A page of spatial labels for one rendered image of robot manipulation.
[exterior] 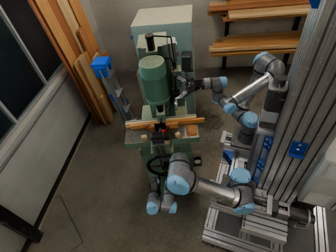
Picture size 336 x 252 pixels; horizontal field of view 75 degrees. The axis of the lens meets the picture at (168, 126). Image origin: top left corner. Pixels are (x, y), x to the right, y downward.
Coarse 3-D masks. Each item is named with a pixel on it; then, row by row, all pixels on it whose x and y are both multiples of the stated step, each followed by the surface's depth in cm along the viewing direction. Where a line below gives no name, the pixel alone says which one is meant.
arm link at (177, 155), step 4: (176, 152) 122; (180, 152) 121; (172, 156) 119; (176, 156) 117; (180, 156) 117; (184, 156) 118; (188, 160) 118; (164, 184) 153; (164, 188) 150; (164, 192) 148; (168, 192) 147
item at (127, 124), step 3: (177, 117) 184; (180, 117) 184; (183, 117) 183; (186, 117) 183; (189, 117) 182; (192, 117) 182; (195, 117) 182; (147, 120) 186; (150, 120) 185; (153, 120) 185; (156, 120) 184; (168, 120) 184; (126, 123) 186; (129, 123) 185; (132, 123) 185; (135, 123) 185; (138, 123) 186; (126, 126) 188; (129, 126) 188
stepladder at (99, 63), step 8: (104, 56) 228; (96, 64) 219; (104, 64) 218; (96, 72) 224; (104, 72) 223; (112, 72) 237; (104, 80) 229; (112, 80) 248; (112, 88) 240; (120, 88) 257; (112, 96) 245; (120, 96) 266; (120, 104) 255; (128, 104) 273; (120, 112) 264; (128, 112) 287; (128, 120) 272
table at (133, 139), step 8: (128, 128) 189; (144, 128) 186; (176, 128) 182; (184, 128) 181; (128, 136) 182; (136, 136) 181; (184, 136) 175; (192, 136) 174; (128, 144) 178; (136, 144) 178; (144, 144) 178; (152, 152) 172; (160, 152) 171; (168, 152) 171
